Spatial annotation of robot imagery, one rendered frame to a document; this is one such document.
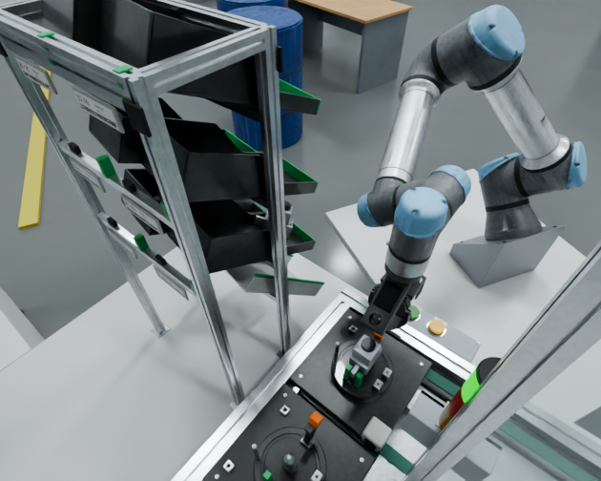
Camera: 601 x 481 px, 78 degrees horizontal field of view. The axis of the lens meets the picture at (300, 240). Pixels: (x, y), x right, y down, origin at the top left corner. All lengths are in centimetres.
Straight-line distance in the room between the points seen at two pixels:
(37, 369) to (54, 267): 161
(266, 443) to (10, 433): 63
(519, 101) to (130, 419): 117
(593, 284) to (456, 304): 95
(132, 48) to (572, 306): 46
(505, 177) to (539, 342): 91
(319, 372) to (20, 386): 76
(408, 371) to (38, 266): 241
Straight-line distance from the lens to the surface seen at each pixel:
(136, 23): 48
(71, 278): 268
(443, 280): 127
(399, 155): 82
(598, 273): 28
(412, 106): 91
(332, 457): 86
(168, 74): 40
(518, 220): 122
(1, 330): 138
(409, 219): 59
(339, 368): 90
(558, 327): 32
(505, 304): 128
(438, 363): 99
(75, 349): 123
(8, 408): 123
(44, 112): 73
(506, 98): 101
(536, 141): 110
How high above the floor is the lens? 180
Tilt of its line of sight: 46 degrees down
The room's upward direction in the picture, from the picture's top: straight up
